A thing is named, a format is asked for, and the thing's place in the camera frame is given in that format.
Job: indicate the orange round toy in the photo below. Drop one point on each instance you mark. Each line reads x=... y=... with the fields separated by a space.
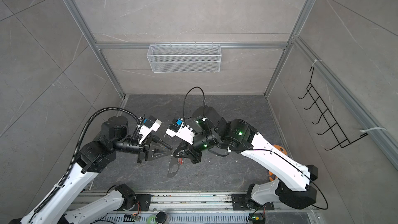
x=271 y=175

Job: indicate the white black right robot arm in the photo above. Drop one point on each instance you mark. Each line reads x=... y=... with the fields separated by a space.
x=293 y=184

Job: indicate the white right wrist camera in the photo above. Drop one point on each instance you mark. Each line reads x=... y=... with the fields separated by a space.
x=177 y=128

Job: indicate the black wire hook rack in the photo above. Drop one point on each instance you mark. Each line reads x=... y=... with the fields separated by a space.
x=326 y=116

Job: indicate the white wire mesh basket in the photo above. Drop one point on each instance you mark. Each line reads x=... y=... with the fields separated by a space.
x=193 y=58

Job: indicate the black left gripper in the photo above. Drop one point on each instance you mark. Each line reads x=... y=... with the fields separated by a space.
x=145 y=147

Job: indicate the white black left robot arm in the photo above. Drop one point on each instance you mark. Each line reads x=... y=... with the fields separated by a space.
x=88 y=162

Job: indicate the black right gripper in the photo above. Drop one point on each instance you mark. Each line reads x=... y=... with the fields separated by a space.
x=190 y=151

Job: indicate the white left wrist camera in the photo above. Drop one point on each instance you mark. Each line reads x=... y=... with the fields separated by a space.
x=150 y=124

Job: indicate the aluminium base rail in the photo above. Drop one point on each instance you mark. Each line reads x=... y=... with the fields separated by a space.
x=208 y=208

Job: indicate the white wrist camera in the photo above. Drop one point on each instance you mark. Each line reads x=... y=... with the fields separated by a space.
x=150 y=124
x=177 y=128

